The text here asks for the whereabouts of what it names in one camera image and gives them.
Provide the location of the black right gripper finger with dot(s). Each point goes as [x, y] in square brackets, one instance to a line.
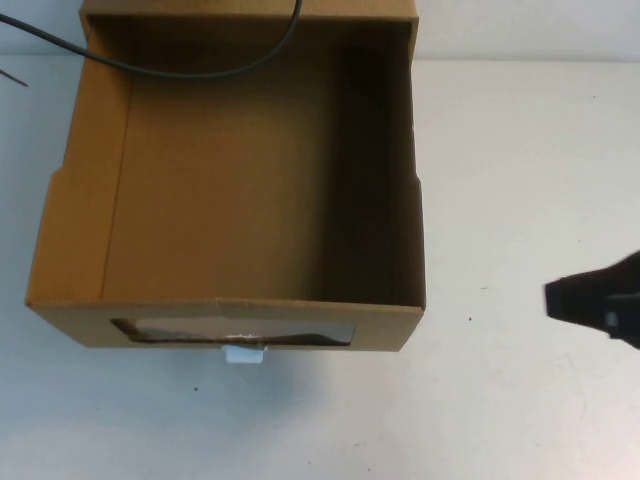
[580, 295]
[622, 320]

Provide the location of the cardboard drawer with window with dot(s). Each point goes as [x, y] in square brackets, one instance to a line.
[225, 200]

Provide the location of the cardboard shoe box shell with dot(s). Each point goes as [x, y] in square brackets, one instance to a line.
[200, 6]

